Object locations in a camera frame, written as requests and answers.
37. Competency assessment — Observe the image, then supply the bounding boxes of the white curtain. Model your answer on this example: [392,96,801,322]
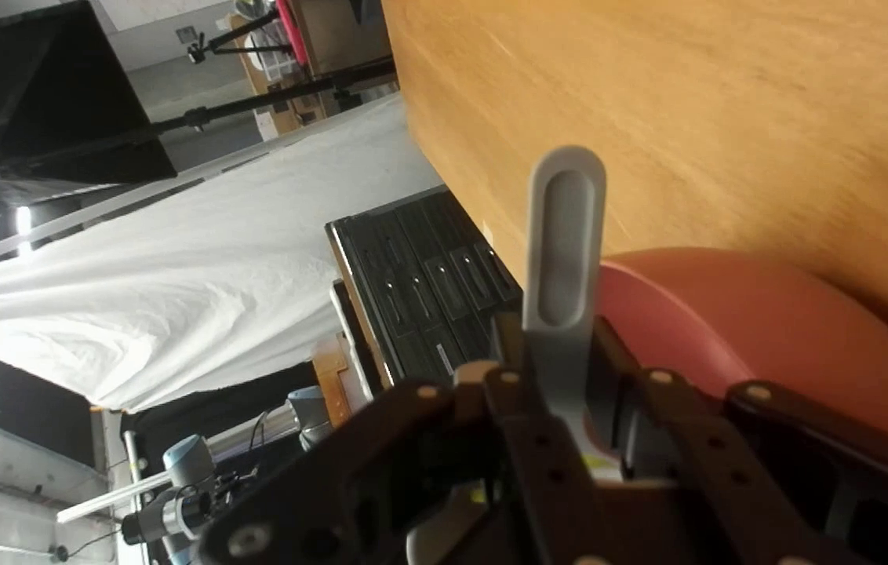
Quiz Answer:
[0,90,447,419]

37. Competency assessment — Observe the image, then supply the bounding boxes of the pink bowl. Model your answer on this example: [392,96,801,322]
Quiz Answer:
[594,245,888,465]

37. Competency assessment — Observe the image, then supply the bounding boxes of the grey drawer cabinet wooden top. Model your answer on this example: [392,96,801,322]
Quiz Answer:
[323,184,524,393]

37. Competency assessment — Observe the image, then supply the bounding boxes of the grey measuring cup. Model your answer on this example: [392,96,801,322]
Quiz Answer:
[519,142,611,483]

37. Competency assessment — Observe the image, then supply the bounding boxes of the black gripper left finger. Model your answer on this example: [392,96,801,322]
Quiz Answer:
[196,365,594,565]

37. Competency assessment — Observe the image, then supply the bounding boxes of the black softbox light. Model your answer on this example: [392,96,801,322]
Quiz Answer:
[0,0,179,200]

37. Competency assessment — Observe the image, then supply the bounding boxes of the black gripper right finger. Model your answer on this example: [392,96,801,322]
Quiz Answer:
[610,365,888,565]

